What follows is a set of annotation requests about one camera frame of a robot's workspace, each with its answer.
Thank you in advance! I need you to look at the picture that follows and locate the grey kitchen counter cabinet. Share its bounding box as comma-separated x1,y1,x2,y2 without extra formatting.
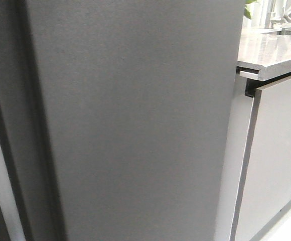
214,29,291,240

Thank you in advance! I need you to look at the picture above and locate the steel sink faucet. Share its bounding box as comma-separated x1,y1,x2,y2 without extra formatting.
264,0,283,29

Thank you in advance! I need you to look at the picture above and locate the green potted plant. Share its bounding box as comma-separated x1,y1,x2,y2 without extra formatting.
244,0,258,20

